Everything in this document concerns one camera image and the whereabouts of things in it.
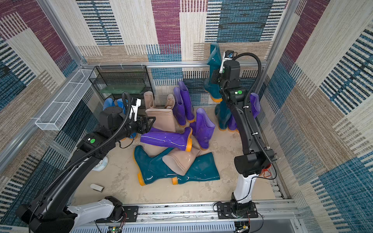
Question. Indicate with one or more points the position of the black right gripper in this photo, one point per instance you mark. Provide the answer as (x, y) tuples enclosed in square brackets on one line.
[(217, 77)]

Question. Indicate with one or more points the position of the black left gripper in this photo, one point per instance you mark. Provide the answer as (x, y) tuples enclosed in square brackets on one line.
[(140, 123)]

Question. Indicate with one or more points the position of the teal boot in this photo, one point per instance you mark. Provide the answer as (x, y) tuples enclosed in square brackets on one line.
[(214, 62), (223, 114), (152, 169), (203, 169)]

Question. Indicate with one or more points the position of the blue boot from pile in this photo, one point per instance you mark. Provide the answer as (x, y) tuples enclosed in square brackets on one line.
[(121, 105)]

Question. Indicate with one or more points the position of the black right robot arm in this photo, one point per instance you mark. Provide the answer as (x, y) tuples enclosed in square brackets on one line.
[(256, 156)]

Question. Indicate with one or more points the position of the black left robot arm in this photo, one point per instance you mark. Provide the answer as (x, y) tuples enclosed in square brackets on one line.
[(49, 212)]

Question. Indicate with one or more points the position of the beige boot standing front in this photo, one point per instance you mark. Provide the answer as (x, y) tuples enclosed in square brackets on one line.
[(164, 119)]

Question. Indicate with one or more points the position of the beige boot back left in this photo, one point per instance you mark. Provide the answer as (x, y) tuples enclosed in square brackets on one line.
[(149, 100)]

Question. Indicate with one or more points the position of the teal boot standing back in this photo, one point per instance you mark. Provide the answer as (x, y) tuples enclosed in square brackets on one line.
[(223, 114)]

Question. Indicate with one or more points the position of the green pad on shelf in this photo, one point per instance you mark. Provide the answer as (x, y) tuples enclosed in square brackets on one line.
[(119, 89)]

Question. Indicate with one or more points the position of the purple boot lying in pile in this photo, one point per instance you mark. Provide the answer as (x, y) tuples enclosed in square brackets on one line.
[(161, 138)]

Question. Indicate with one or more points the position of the beige boot lying in pile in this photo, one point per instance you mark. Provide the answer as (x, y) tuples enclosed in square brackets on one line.
[(176, 160)]

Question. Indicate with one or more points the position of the white round alarm clock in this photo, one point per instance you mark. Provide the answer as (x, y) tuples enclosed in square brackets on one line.
[(101, 165)]

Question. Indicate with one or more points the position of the small grey eraser block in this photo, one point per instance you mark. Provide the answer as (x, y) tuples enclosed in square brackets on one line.
[(97, 187)]

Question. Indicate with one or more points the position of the red pencil bucket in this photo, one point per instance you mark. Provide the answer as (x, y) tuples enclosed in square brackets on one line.
[(266, 173)]

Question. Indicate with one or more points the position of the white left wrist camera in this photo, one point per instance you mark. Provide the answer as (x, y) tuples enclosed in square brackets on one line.
[(135, 104)]

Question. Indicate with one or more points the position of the black wire shelf rack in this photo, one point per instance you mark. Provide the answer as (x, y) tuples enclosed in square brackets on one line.
[(120, 74)]

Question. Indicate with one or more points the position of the white wire mesh basket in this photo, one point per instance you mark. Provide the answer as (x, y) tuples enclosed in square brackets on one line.
[(61, 108)]

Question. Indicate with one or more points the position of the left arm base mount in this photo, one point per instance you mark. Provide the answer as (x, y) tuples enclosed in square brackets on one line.
[(121, 214)]

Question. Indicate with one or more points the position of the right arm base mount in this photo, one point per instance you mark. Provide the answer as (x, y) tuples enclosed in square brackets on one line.
[(233, 210)]

